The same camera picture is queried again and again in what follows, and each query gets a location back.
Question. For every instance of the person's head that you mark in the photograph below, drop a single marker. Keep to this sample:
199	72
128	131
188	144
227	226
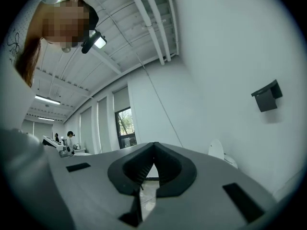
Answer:
64	23

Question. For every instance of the dotted white shirt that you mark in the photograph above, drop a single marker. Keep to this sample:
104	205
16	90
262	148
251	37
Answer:
14	44

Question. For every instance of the long ceiling light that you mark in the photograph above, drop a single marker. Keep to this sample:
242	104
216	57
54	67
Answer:
46	118
47	99

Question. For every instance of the white ceiling pipe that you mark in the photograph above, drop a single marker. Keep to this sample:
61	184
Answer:
160	25
148	25

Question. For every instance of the grey roller blind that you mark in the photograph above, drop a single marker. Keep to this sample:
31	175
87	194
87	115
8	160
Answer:
86	130
103	126
121	99

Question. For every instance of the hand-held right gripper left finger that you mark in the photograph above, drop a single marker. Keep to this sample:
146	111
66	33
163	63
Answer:
96	195

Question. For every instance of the black head camera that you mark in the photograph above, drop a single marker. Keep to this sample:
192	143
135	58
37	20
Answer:
92	42

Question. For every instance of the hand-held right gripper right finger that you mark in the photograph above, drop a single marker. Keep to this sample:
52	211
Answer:
204	200

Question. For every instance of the black paper holder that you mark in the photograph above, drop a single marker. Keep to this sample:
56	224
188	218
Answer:
267	99

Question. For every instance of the white machine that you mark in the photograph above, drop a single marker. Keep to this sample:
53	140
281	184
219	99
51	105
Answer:
51	144

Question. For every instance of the window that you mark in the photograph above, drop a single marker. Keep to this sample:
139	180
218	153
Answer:
126	128

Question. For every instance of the egg-shaped white toilet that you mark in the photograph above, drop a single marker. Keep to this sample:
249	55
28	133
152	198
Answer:
217	150

